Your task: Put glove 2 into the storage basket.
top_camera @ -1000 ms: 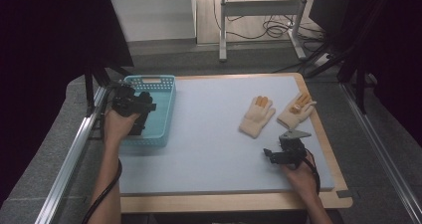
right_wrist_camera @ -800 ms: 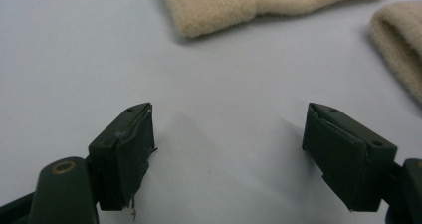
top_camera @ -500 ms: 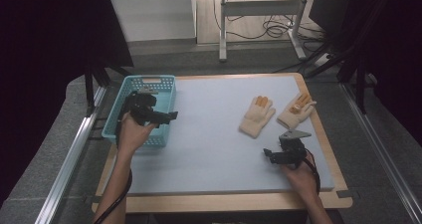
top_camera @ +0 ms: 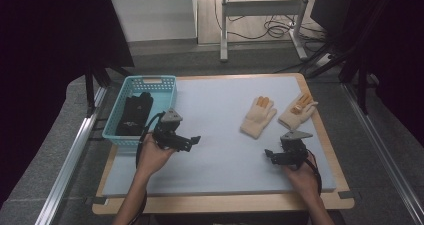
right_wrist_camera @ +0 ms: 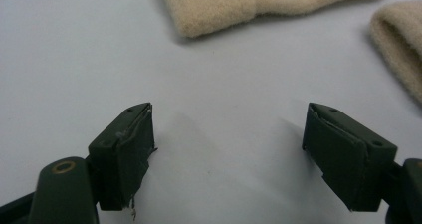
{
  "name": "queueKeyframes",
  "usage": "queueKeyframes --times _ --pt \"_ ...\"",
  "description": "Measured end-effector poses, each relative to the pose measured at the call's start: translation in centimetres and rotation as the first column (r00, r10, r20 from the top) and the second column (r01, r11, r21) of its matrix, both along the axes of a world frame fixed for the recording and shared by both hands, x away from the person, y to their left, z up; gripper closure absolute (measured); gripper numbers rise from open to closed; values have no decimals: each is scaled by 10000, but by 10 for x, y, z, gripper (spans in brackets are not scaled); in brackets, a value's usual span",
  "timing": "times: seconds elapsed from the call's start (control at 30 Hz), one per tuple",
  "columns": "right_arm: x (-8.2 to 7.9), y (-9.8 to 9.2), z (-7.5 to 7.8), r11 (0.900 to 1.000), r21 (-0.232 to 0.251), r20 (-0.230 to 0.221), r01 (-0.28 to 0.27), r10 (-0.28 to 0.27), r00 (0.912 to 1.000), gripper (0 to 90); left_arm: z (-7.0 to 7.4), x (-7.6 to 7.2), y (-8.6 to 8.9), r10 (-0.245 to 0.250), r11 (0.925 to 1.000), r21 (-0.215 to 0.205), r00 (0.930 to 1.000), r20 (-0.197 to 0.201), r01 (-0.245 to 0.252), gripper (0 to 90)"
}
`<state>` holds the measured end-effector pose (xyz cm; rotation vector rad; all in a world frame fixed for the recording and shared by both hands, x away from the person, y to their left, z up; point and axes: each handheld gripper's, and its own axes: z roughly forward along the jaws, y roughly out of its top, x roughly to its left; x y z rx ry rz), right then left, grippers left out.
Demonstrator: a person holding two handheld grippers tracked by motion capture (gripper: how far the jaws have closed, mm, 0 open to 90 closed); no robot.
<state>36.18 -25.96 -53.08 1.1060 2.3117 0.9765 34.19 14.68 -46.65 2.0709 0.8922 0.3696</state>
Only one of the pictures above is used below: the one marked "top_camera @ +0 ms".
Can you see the person's right hand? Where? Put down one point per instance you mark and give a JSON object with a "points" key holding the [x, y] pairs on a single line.
{"points": [[305, 180]]}

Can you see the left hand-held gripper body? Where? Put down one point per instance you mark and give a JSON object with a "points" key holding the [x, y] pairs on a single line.
{"points": [[166, 135]]}

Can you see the white power strip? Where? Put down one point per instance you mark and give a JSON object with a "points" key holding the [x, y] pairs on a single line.
{"points": [[324, 60]]}

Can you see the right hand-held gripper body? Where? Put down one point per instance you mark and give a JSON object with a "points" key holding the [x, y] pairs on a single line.
{"points": [[294, 151]]}

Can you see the person's left hand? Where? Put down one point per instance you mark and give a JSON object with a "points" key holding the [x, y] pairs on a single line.
{"points": [[151, 158]]}

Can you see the pale blue foam mat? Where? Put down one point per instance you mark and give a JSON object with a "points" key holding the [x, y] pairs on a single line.
{"points": [[216, 118]]}

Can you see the teal plastic basket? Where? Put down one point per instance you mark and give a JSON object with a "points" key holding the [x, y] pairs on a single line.
{"points": [[163, 96]]}

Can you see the aluminium rail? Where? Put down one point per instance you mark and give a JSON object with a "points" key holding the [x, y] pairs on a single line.
{"points": [[383, 151], [71, 151]]}

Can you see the white cabinet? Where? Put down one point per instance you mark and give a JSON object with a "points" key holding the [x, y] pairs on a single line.
{"points": [[151, 15]]}

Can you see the grey corner bracket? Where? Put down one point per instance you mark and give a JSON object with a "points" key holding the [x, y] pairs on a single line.
{"points": [[349, 195], [96, 200]]}

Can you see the dark curtain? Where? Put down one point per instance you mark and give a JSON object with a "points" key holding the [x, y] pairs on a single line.
{"points": [[393, 51], [50, 35]]}

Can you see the black tripod legs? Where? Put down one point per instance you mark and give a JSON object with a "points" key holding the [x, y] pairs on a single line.
{"points": [[361, 81], [90, 85]]}

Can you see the white metal desk frame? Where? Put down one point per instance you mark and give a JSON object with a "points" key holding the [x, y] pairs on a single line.
{"points": [[263, 7]]}

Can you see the black glove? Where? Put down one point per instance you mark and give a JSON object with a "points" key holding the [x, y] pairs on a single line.
{"points": [[135, 113]]}

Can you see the beige knit glove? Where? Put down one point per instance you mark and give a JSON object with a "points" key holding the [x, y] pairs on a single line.
{"points": [[296, 113], [257, 117]]}

